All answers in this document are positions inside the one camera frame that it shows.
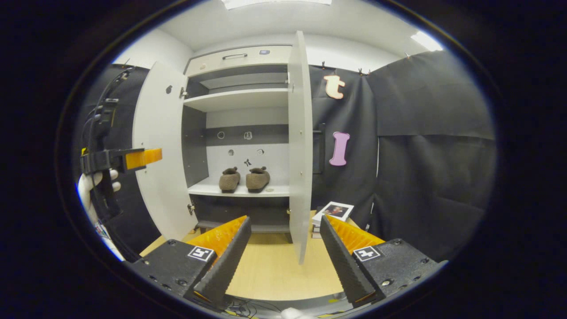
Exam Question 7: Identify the long ceiling light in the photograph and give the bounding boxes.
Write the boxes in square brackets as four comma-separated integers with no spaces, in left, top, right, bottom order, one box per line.
[221,0,333,10]
[410,30,444,52]

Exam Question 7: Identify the white cabinet drawer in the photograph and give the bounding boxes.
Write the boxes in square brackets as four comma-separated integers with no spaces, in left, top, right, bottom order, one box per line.
[185,44,293,77]

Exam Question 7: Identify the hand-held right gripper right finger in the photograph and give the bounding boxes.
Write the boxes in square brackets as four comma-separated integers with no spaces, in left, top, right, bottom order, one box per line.
[319,214,448,309]

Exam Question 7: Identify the white shoe cabinet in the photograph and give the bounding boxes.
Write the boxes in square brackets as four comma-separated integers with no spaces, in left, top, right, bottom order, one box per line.
[132,30,314,265]

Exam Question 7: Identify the black door handle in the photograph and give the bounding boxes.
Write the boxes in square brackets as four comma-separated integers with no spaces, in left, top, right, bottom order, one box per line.
[312,123,326,175]

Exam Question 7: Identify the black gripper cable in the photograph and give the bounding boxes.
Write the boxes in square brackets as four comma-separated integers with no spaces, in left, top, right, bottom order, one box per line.
[82,66,136,151]

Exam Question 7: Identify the white cabinet door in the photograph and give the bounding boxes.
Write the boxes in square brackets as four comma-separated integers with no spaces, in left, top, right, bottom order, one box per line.
[287,30,314,265]
[132,61,199,242]

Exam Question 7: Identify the white cover book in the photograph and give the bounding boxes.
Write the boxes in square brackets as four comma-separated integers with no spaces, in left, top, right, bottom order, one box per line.
[312,202,355,227]

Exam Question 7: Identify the black backdrop cloth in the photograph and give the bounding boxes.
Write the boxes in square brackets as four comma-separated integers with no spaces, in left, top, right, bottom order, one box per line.
[308,49,497,263]
[72,64,163,262]

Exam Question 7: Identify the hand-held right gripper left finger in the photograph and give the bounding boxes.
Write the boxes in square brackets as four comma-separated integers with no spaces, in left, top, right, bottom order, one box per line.
[128,215,252,307]

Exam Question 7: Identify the brown fuzzy shoe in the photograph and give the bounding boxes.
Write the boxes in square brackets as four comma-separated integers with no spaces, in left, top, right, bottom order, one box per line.
[219,167,241,194]
[246,166,271,193]

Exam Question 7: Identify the black floor cables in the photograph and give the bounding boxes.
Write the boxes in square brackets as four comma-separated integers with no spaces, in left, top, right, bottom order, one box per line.
[226,299,284,318]

